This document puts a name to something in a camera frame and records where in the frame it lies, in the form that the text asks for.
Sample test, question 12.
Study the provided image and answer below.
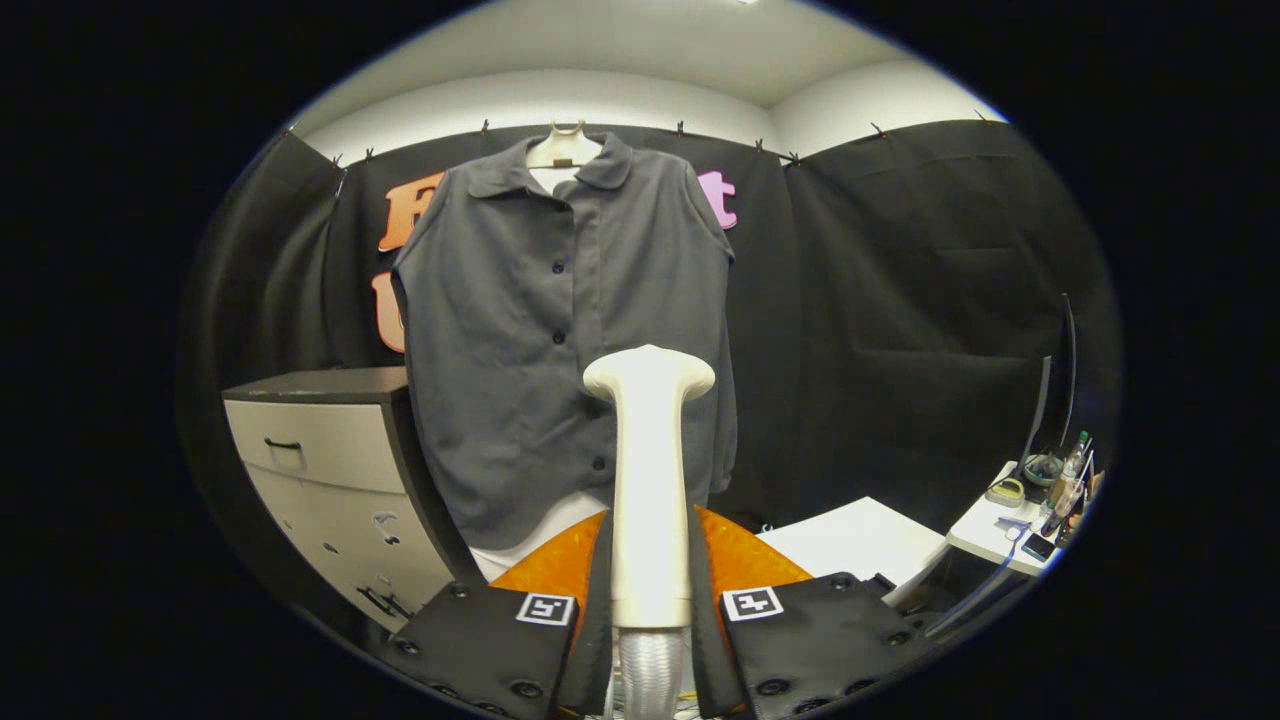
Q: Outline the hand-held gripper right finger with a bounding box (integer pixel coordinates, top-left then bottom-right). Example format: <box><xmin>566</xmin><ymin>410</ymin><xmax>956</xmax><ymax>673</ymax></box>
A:
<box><xmin>686</xmin><ymin>503</ymin><xmax>937</xmax><ymax>719</ymax></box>

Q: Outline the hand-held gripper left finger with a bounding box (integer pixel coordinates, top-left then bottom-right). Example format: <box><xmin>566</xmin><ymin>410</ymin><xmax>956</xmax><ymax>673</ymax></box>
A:
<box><xmin>385</xmin><ymin>508</ymin><xmax>613</xmax><ymax>719</ymax></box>

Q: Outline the white garment steamer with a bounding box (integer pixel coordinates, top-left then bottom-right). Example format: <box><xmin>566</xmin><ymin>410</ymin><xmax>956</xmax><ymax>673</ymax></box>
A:
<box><xmin>583</xmin><ymin>344</ymin><xmax>717</xmax><ymax>720</ymax></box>

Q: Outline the dark grey button shirt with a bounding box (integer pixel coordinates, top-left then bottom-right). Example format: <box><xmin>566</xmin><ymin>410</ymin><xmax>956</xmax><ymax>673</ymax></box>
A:
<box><xmin>392</xmin><ymin>132</ymin><xmax>739</xmax><ymax>551</ymax></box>

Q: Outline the white mannequin torso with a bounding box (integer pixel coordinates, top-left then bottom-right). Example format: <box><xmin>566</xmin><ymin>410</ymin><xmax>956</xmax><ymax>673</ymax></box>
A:
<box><xmin>470</xmin><ymin>120</ymin><xmax>613</xmax><ymax>583</ymax></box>

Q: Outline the white box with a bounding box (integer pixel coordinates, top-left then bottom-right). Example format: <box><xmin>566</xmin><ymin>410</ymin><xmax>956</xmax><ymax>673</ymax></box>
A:
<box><xmin>757</xmin><ymin>497</ymin><xmax>948</xmax><ymax>591</ymax></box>

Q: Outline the white side desk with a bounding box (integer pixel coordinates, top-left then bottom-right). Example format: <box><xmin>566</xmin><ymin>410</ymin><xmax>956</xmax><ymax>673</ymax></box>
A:
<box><xmin>945</xmin><ymin>460</ymin><xmax>1079</xmax><ymax>579</ymax></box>

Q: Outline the beige cabinet with dark top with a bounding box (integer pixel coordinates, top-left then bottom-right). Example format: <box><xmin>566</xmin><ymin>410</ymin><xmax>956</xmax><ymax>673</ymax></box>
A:
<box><xmin>222</xmin><ymin>366</ymin><xmax>486</xmax><ymax>633</ymax></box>

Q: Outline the black backdrop cloth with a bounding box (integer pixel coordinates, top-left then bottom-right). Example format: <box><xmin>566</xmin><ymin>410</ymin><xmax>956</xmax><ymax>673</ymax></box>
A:
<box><xmin>180</xmin><ymin>118</ymin><xmax>1121</xmax><ymax>621</ymax></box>

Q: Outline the clear bottle with green cap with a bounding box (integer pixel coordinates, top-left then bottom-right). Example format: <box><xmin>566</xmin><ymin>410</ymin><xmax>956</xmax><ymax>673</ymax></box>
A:
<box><xmin>1055</xmin><ymin>430</ymin><xmax>1093</xmax><ymax>516</ymax></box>

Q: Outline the black monitor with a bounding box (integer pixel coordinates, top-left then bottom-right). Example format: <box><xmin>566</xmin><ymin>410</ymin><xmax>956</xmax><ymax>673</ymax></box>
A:
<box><xmin>1020</xmin><ymin>293</ymin><xmax>1079</xmax><ymax>471</ymax></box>

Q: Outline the row of backdrop clips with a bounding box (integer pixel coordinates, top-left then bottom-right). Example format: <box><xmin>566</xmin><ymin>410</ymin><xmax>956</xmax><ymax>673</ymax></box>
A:
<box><xmin>285</xmin><ymin>112</ymin><xmax>991</xmax><ymax>171</ymax></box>

